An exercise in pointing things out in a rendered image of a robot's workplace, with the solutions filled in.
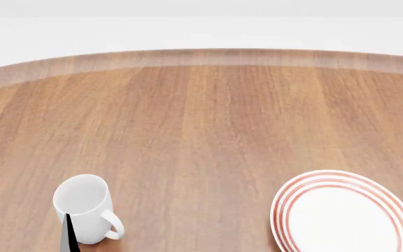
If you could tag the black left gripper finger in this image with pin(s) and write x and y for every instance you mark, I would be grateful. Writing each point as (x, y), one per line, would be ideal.
(69, 236)

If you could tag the white ceramic mug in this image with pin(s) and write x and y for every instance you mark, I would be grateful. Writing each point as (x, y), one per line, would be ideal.
(86, 202)

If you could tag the white plate with red rings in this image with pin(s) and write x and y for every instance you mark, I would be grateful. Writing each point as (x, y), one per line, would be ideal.
(341, 218)

